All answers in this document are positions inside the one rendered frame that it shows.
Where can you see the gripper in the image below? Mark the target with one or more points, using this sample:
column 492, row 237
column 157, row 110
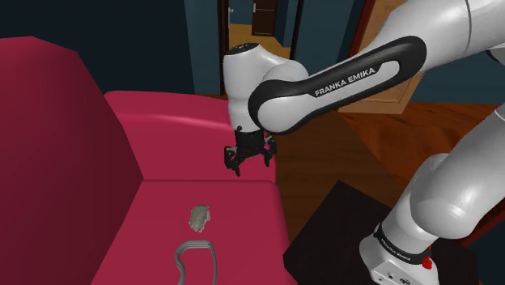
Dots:
column 249, row 141

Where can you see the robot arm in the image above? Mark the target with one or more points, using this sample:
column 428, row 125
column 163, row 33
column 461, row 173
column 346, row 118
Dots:
column 442, row 197

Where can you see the grey-green frog figure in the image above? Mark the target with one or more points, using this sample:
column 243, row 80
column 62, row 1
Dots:
column 199, row 218

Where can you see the dark brown door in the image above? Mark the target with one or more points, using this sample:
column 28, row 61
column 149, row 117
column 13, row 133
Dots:
column 263, row 15

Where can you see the light wooden door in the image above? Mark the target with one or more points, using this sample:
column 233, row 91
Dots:
column 394, row 94

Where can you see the red sofa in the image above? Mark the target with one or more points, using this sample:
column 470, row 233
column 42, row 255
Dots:
column 79, row 158

